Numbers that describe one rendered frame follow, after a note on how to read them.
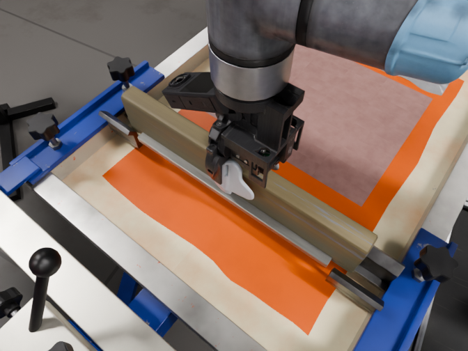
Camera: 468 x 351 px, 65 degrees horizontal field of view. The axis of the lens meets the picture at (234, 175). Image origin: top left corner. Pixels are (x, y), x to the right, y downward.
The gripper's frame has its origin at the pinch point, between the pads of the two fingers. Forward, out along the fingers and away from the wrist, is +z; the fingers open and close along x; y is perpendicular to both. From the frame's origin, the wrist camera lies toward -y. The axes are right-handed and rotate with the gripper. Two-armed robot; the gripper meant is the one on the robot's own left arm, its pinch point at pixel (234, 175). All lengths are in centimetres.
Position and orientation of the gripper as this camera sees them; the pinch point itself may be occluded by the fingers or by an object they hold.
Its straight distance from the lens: 52.5
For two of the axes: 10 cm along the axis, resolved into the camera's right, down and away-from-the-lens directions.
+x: 6.1, -6.7, 4.1
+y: 7.9, 5.2, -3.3
